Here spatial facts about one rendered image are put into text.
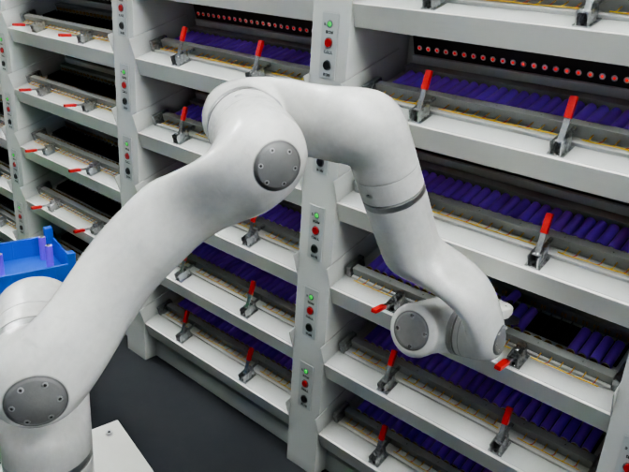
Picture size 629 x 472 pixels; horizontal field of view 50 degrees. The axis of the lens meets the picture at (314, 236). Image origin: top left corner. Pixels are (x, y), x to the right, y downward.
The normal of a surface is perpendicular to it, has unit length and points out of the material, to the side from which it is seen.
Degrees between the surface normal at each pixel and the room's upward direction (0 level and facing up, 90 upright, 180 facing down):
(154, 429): 0
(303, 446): 90
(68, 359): 73
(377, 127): 77
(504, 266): 108
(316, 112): 87
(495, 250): 18
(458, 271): 38
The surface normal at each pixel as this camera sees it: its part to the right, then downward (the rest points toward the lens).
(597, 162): -0.15, -0.80
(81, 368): 0.73, 0.15
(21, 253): 0.59, 0.34
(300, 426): -0.67, 0.24
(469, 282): 0.35, -0.42
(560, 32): -0.66, 0.51
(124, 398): 0.07, -0.92
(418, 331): -0.62, 0.04
